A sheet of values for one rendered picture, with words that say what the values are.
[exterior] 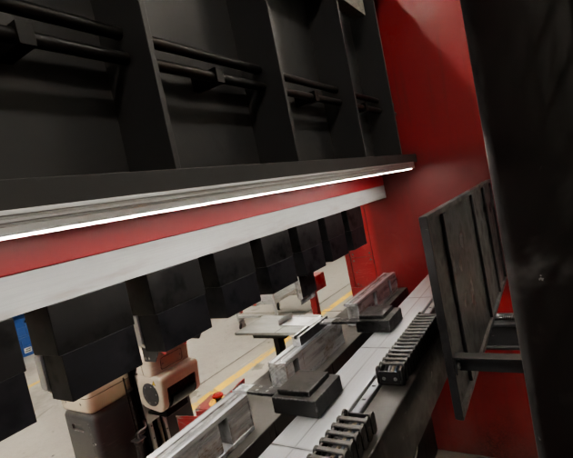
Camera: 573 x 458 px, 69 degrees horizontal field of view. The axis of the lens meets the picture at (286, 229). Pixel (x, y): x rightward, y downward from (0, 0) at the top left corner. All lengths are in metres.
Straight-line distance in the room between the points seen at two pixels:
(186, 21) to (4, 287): 0.68
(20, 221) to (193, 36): 0.67
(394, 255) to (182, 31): 1.53
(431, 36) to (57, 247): 1.79
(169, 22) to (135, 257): 0.52
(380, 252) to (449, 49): 0.99
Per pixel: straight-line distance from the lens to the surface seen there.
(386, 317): 1.32
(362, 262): 2.27
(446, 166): 2.08
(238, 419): 1.13
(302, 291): 1.40
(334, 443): 0.75
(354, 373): 1.09
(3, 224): 0.55
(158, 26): 1.02
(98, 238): 0.84
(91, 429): 2.18
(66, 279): 0.80
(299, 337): 1.37
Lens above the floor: 1.43
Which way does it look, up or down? 4 degrees down
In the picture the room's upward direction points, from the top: 12 degrees counter-clockwise
